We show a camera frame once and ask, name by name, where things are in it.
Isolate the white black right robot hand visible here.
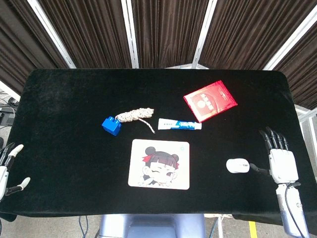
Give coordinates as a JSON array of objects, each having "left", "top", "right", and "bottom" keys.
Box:
[{"left": 249, "top": 126, "right": 300, "bottom": 185}]

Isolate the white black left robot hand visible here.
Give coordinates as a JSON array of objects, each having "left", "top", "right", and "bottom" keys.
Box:
[{"left": 0, "top": 142, "right": 31, "bottom": 202}]

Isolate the white computer mouse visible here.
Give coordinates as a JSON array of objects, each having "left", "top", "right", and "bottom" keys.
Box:
[{"left": 225, "top": 158, "right": 251, "bottom": 174}]

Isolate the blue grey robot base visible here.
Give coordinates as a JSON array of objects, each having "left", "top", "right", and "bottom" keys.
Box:
[{"left": 98, "top": 213, "right": 207, "bottom": 238}]

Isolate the cartoon girl mouse pad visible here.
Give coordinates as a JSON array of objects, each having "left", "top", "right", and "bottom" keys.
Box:
[{"left": 127, "top": 138, "right": 191, "bottom": 190}]

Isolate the black floor equipment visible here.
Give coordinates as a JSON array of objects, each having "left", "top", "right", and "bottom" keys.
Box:
[{"left": 0, "top": 96, "right": 20, "bottom": 126}]

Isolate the black velvet table cloth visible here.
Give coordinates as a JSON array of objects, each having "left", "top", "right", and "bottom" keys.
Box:
[{"left": 0, "top": 68, "right": 317, "bottom": 223}]

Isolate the brown curtain panel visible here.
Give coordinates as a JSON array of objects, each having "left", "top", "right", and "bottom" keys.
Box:
[
  {"left": 198, "top": 0, "right": 317, "bottom": 70},
  {"left": 131, "top": 0, "right": 211, "bottom": 69},
  {"left": 272, "top": 21, "right": 317, "bottom": 110},
  {"left": 0, "top": 0, "right": 70, "bottom": 95},
  {"left": 37, "top": 0, "right": 132, "bottom": 69}
]

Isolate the red booklet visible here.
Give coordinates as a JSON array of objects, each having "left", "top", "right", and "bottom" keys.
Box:
[{"left": 183, "top": 79, "right": 238, "bottom": 123}]

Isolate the white blue toothpaste tube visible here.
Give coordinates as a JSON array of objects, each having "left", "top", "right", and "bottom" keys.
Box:
[{"left": 158, "top": 118, "right": 203, "bottom": 131}]

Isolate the blue building block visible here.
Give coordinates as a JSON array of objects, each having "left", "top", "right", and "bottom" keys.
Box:
[{"left": 101, "top": 116, "right": 123, "bottom": 137}]

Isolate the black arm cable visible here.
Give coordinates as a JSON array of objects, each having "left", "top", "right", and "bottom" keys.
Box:
[{"left": 284, "top": 182, "right": 306, "bottom": 238}]

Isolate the blue floor cable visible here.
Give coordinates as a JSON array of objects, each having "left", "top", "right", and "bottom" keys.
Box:
[{"left": 78, "top": 215, "right": 89, "bottom": 238}]

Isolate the white frame post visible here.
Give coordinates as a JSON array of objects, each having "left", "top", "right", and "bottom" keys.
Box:
[
  {"left": 192, "top": 0, "right": 218, "bottom": 69},
  {"left": 26, "top": 0, "right": 77, "bottom": 69},
  {"left": 263, "top": 11, "right": 317, "bottom": 71},
  {"left": 120, "top": 0, "right": 140, "bottom": 69}
]

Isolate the braided beige rope bundle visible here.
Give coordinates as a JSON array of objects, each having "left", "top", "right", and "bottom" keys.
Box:
[{"left": 115, "top": 107, "right": 156, "bottom": 134}]

